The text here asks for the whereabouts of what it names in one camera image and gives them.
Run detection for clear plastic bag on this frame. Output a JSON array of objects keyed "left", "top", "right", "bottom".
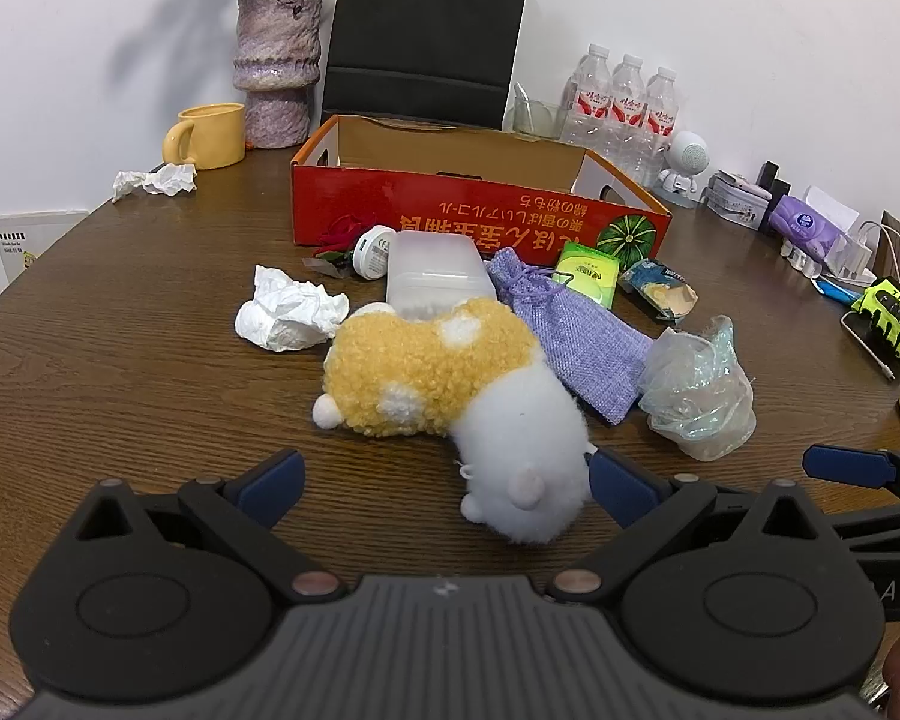
[{"left": 637, "top": 315, "right": 757, "bottom": 462}]

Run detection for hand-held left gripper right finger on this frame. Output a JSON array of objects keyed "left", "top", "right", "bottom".
[{"left": 551, "top": 448, "right": 845, "bottom": 605}]

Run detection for purple drawstring pouch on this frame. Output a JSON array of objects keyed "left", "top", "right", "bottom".
[{"left": 487, "top": 246, "right": 655, "bottom": 425}]

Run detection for translucent plastic box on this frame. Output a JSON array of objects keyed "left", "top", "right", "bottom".
[{"left": 386, "top": 231, "right": 496, "bottom": 318}]

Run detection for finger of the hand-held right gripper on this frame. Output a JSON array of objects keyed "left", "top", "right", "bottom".
[{"left": 802, "top": 444, "right": 900, "bottom": 500}]

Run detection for blue snack packet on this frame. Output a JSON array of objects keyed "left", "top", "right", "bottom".
[{"left": 619, "top": 259, "right": 700, "bottom": 320}]

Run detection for black paper bag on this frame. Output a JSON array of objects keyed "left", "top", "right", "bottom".
[{"left": 321, "top": 0, "right": 533, "bottom": 128}]

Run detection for green tea packet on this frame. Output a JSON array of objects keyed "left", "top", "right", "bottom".
[{"left": 551, "top": 244, "right": 621, "bottom": 310}]

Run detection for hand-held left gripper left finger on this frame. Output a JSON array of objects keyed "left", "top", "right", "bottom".
[{"left": 75, "top": 448, "right": 346, "bottom": 605}]

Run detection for small black box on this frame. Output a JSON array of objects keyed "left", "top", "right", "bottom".
[{"left": 756, "top": 161, "right": 792, "bottom": 200}]

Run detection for clear glass cup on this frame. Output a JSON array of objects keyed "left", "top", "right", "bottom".
[{"left": 511, "top": 82, "right": 567, "bottom": 142}]

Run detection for yellow and black glove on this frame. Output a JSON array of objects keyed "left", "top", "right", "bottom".
[{"left": 851, "top": 277, "right": 900, "bottom": 361}]

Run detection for white charger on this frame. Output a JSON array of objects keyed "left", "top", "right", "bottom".
[{"left": 832, "top": 221, "right": 882, "bottom": 282}]

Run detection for white tissue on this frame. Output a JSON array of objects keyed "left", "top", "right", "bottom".
[
  {"left": 234, "top": 265, "right": 351, "bottom": 353},
  {"left": 111, "top": 163, "right": 198, "bottom": 202}
]

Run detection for red cardboard box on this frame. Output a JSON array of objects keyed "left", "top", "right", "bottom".
[{"left": 291, "top": 114, "right": 674, "bottom": 265}]

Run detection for clear water bottle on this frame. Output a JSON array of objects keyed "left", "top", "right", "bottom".
[
  {"left": 562, "top": 45, "right": 614, "bottom": 155},
  {"left": 640, "top": 67, "right": 680, "bottom": 185},
  {"left": 604, "top": 54, "right": 646, "bottom": 166}
]

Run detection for white robot figurine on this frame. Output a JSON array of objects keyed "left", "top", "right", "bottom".
[{"left": 656, "top": 131, "right": 713, "bottom": 207}]

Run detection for purple tissue pack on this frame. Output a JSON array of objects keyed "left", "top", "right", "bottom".
[{"left": 767, "top": 186, "right": 861, "bottom": 263}]

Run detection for yellow and white plush toy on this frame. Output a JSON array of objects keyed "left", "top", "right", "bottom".
[{"left": 313, "top": 297, "right": 599, "bottom": 545}]

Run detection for yellow mug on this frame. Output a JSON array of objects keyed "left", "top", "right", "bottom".
[{"left": 163, "top": 102, "right": 247, "bottom": 170}]

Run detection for purple textured vase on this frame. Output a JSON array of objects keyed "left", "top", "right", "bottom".
[{"left": 232, "top": 0, "right": 323, "bottom": 149}]

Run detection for white booklet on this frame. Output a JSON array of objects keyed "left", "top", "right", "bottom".
[{"left": 0, "top": 210, "right": 91, "bottom": 287}]

